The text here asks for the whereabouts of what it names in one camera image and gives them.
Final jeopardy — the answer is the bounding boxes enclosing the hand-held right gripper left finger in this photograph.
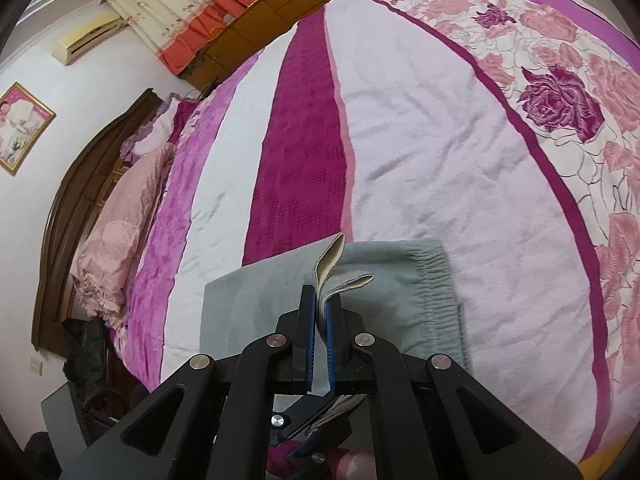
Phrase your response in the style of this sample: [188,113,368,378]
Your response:
[60,285,318,480]

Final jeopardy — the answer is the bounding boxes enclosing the framed wall picture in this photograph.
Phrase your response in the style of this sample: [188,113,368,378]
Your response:
[0,81,57,177]

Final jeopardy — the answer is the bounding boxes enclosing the purple white floral bedspread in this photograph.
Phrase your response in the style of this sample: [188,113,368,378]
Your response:
[112,0,640,480]

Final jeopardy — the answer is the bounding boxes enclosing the cream curtain with orange hem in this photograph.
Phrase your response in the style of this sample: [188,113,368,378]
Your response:
[106,0,261,77]

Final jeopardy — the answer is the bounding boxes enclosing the purple ruffled pillow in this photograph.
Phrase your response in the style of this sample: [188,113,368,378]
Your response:
[120,92,201,166]

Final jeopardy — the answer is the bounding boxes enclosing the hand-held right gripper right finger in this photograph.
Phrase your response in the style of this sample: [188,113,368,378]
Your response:
[327,295,583,480]

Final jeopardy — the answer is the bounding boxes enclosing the wooden cabinet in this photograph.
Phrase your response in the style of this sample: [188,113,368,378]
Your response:
[182,0,545,98]

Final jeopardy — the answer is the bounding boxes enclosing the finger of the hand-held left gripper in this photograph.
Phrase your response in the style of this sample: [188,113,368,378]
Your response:
[270,394,328,463]

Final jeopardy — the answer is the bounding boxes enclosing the wall air conditioner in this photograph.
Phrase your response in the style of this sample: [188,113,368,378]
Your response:
[52,11,126,66]

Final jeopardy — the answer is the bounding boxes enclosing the grey panel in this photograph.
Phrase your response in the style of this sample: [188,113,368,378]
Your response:
[40,382,93,466]

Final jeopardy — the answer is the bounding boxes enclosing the dark wooden headboard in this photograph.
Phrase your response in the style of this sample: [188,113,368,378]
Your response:
[31,87,168,353]

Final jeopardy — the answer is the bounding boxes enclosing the grey pants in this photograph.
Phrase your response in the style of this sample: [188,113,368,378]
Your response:
[200,232,472,428]

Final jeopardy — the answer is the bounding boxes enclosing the pink quilt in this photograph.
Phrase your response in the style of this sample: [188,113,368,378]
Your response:
[70,142,176,317]

